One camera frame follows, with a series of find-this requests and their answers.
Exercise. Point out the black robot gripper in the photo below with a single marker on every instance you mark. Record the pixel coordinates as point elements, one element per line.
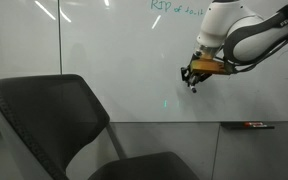
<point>193,78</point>

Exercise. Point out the purple whiteboard marker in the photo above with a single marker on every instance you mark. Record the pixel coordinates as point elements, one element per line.
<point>193,89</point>

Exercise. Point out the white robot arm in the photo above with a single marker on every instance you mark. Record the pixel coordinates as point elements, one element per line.
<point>233,39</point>

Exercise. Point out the black marker tray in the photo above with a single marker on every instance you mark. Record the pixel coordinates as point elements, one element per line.
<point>240,126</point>

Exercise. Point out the red whiteboard marker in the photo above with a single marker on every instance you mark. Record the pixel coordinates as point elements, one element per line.
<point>254,124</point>

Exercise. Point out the black mesh office chair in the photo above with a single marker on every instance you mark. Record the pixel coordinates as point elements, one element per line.
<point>46,120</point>

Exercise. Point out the large white whiteboard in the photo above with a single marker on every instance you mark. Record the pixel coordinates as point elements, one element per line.
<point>130,52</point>

